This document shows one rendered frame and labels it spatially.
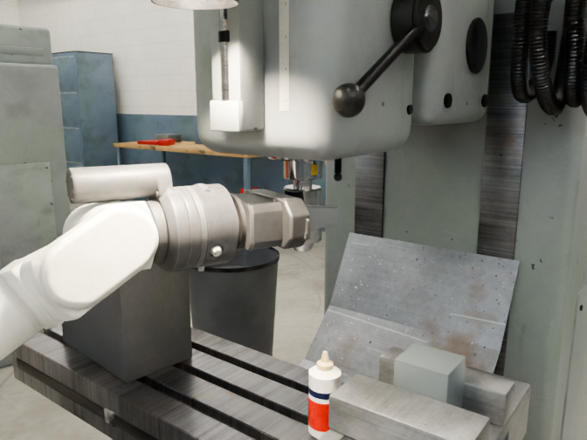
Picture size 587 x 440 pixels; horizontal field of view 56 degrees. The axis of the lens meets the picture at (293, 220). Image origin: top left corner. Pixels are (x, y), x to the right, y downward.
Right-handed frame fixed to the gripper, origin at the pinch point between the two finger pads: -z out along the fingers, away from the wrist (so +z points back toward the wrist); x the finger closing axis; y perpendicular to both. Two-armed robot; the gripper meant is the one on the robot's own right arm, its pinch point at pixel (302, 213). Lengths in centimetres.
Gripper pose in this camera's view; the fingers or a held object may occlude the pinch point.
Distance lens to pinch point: 66.4
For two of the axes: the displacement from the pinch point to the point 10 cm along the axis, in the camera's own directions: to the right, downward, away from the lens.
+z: -8.4, 1.0, -5.4
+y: -0.1, 9.8, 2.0
